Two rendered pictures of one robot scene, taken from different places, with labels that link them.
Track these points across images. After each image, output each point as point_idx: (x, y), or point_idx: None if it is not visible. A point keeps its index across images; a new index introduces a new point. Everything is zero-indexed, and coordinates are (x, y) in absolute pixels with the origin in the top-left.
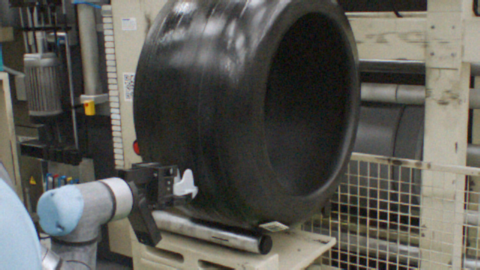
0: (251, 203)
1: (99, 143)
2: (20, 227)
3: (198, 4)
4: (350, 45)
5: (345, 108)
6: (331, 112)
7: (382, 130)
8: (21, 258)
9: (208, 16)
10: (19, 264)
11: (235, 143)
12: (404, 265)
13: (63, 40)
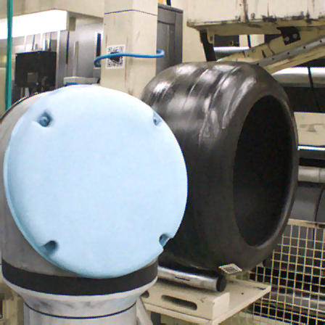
0: (215, 247)
1: None
2: (178, 144)
3: (180, 80)
4: (293, 127)
5: (285, 180)
6: (273, 183)
7: (307, 204)
8: (180, 166)
9: (190, 89)
10: (178, 170)
11: (208, 194)
12: (323, 311)
13: None
